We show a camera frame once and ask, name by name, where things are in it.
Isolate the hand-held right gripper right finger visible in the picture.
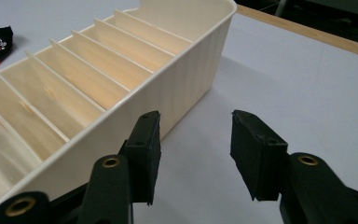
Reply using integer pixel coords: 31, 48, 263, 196
229, 109, 290, 202

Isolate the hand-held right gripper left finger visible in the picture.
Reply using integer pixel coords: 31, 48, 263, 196
117, 110, 162, 206

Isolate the cream divided storage box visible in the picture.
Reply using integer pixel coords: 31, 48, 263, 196
0, 0, 238, 223

